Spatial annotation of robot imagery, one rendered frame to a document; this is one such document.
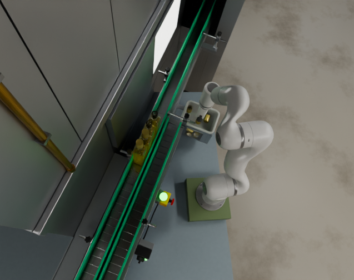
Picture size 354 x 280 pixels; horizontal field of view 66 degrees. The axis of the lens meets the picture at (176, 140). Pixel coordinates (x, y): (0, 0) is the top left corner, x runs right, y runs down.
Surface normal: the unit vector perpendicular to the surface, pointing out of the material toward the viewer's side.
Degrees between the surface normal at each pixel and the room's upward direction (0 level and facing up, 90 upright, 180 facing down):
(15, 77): 90
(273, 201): 0
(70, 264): 0
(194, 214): 2
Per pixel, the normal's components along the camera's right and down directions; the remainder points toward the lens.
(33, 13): 0.93, 0.36
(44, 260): 0.11, -0.37
